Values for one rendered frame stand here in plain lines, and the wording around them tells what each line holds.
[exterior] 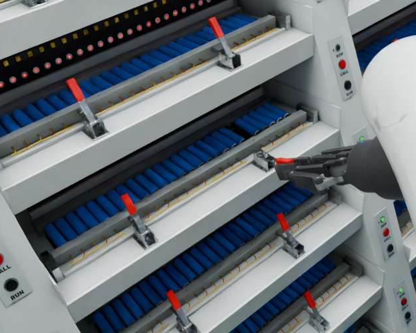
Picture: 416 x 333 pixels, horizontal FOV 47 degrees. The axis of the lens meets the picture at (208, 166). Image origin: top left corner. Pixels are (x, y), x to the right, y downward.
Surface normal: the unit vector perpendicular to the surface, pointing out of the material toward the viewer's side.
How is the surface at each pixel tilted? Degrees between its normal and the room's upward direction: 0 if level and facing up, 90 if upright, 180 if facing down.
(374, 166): 64
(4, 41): 110
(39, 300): 90
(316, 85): 90
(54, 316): 90
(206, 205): 21
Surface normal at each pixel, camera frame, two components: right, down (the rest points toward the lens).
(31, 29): 0.61, 0.42
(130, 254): -0.14, -0.78
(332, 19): 0.52, 0.12
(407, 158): -0.96, -0.25
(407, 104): -0.78, -0.47
